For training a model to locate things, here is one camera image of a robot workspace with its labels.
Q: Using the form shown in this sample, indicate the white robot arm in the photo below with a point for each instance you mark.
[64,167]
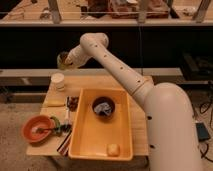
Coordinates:
[172,135]

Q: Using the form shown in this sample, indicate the dark bowl with cloth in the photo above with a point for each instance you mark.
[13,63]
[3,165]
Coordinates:
[103,106]

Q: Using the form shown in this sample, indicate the brown toy item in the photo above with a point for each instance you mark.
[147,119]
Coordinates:
[73,103]

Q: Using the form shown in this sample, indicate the white cup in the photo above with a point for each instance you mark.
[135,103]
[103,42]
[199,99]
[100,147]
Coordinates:
[57,80]

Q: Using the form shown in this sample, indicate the yellow plastic bin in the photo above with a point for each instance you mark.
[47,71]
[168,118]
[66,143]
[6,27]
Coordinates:
[91,134]

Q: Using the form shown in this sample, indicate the white fork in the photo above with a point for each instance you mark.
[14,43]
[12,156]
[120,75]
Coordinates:
[67,115]

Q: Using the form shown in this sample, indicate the yellow cloth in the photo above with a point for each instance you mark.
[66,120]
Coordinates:
[53,103]

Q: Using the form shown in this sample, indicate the orange bowl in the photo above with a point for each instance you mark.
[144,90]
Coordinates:
[37,128]

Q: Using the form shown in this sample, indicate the dark box on floor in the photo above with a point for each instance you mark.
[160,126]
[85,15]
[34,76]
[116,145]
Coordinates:
[202,132]

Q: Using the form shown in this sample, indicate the green ring toy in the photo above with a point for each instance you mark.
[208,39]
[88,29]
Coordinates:
[57,129]

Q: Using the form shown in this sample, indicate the wooden shelf rail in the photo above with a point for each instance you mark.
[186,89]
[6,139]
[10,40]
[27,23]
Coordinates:
[67,12]

